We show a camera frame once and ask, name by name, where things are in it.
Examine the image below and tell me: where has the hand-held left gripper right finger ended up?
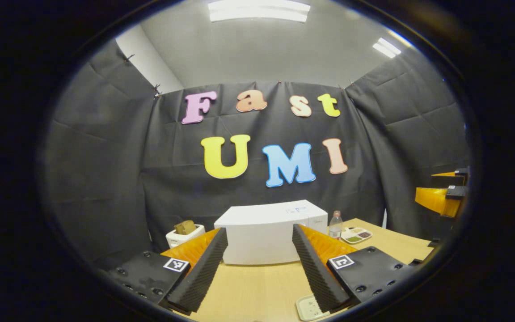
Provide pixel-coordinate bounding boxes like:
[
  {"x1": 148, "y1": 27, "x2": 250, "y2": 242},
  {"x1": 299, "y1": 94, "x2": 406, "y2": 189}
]
[{"x1": 292, "y1": 224, "x2": 412, "y2": 314}]

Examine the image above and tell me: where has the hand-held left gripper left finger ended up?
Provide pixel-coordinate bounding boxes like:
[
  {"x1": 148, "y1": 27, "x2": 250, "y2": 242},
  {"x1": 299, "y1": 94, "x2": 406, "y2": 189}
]
[{"x1": 108, "y1": 227, "x2": 229, "y2": 314}]

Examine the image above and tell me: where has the white microwave oven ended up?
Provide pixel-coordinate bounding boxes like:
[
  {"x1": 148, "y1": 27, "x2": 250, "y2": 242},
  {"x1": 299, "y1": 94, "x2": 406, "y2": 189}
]
[{"x1": 214, "y1": 200, "x2": 328, "y2": 265}]

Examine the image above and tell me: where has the small beige tray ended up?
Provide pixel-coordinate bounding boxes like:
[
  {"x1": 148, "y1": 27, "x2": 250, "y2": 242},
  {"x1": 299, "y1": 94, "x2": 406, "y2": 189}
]
[{"x1": 296, "y1": 294, "x2": 330, "y2": 322}]

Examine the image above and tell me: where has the white toaster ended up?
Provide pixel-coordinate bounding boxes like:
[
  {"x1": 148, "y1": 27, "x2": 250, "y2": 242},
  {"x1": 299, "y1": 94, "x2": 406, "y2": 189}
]
[{"x1": 166, "y1": 224, "x2": 206, "y2": 249}]

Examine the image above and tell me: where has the clear plastic bottle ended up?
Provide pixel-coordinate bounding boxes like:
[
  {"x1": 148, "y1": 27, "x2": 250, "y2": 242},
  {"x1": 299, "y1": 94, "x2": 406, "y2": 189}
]
[{"x1": 329, "y1": 211, "x2": 343, "y2": 240}]

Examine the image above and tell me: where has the brown bread slice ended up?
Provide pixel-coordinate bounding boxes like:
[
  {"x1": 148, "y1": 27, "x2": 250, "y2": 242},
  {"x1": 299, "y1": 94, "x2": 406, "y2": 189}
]
[{"x1": 174, "y1": 220, "x2": 197, "y2": 236}]

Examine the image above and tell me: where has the white divided dish of beans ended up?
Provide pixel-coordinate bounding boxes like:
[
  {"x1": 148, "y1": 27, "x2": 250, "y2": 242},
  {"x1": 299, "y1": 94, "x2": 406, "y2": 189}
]
[{"x1": 341, "y1": 227, "x2": 373, "y2": 245}]

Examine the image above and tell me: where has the black backdrop cloth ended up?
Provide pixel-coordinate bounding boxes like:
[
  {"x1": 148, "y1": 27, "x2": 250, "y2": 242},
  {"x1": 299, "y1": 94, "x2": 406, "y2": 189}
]
[{"x1": 43, "y1": 39, "x2": 470, "y2": 271}]

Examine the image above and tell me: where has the small ceiling light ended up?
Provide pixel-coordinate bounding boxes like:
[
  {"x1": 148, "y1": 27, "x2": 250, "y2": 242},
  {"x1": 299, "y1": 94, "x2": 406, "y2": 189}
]
[{"x1": 372, "y1": 38, "x2": 402, "y2": 59}]

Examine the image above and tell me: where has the large ceiling light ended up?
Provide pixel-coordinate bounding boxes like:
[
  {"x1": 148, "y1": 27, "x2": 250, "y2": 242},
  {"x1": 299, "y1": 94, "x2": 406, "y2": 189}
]
[{"x1": 207, "y1": 0, "x2": 311, "y2": 23}]

